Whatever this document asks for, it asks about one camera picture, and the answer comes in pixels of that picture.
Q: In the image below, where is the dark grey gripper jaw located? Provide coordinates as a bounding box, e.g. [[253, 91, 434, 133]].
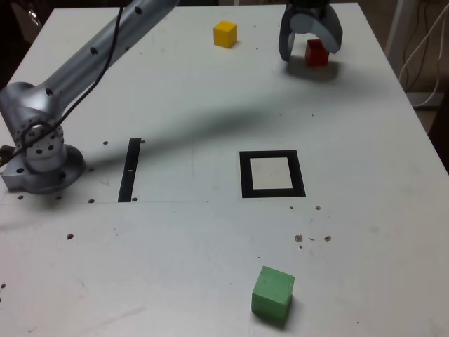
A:
[[278, 6, 299, 62]]

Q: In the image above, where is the green cube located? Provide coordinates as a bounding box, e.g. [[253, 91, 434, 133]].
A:
[[250, 265, 295, 323]]

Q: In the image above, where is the white cable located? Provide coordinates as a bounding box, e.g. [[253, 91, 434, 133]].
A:
[[415, 44, 445, 107], [399, 13, 449, 93]]

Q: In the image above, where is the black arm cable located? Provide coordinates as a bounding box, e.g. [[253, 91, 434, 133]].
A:
[[0, 0, 133, 166]]

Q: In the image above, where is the black tape strip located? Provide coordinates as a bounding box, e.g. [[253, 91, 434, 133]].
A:
[[117, 138, 142, 204]]

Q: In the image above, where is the yellow cube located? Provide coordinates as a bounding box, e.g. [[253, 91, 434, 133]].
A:
[[213, 20, 239, 48]]

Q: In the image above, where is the red cube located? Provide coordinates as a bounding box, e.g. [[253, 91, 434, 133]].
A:
[[304, 39, 330, 67]]

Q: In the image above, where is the black tape square outline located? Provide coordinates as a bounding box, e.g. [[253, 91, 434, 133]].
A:
[[239, 150, 307, 199]]

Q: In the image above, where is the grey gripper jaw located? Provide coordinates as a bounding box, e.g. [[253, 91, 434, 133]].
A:
[[290, 4, 344, 55]]

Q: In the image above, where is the white post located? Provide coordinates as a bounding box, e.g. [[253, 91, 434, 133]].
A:
[[384, 0, 415, 60]]

